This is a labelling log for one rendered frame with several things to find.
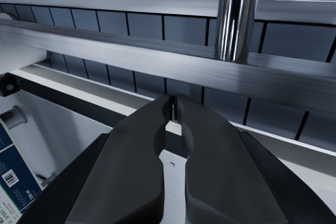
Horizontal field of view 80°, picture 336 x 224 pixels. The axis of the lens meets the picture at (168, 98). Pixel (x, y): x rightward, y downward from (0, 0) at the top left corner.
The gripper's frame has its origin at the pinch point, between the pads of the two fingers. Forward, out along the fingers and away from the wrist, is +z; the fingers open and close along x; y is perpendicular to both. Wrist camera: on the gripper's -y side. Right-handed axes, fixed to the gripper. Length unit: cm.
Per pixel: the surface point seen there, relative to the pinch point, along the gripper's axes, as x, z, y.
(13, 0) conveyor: -20.6, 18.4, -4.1
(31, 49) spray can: -17.3, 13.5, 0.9
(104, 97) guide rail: -6.7, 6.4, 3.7
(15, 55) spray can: -18.2, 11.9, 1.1
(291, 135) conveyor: 8.9, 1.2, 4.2
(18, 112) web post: -33.6, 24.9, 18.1
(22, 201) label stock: -36, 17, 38
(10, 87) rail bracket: -27.3, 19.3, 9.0
